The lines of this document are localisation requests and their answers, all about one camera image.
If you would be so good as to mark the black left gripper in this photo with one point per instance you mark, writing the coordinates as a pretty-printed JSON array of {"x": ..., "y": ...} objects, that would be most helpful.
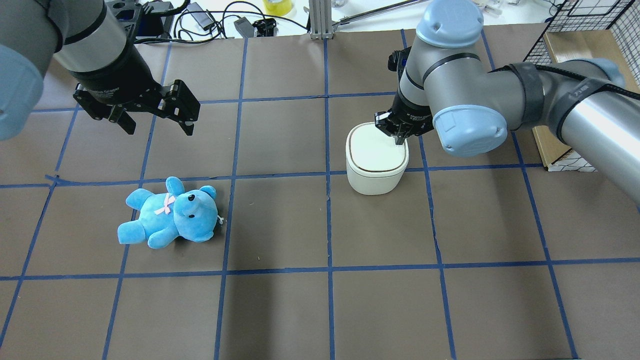
[{"x": 116, "y": 76}]

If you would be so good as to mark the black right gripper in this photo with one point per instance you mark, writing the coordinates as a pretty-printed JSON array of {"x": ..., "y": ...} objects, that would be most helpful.
[{"x": 413, "y": 116}]

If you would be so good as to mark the white trash can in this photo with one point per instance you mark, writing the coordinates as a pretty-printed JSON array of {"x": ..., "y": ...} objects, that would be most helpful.
[{"x": 375, "y": 164}]

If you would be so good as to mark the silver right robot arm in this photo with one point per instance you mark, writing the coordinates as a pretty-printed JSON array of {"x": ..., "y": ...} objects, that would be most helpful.
[{"x": 442, "y": 87}]

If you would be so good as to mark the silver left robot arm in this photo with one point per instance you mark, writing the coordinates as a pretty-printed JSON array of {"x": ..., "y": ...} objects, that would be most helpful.
[{"x": 87, "y": 39}]

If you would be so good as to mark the black power adapter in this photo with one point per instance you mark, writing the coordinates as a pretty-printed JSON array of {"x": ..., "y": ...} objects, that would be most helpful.
[{"x": 201, "y": 17}]

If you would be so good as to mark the blue teddy bear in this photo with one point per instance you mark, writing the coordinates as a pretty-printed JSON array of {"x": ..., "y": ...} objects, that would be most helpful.
[{"x": 176, "y": 213}]

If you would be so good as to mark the yellow tape roll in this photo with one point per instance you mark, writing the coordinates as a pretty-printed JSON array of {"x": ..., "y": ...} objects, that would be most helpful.
[{"x": 278, "y": 8}]

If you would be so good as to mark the checkered fabric storage box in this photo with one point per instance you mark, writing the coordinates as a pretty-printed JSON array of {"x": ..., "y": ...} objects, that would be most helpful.
[{"x": 584, "y": 89}]

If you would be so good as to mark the aluminium frame post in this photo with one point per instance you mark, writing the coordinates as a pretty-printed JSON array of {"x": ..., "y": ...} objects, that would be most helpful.
[{"x": 320, "y": 16}]

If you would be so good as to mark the black wire grid rack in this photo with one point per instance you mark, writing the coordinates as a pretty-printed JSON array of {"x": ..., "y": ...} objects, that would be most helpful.
[{"x": 620, "y": 17}]

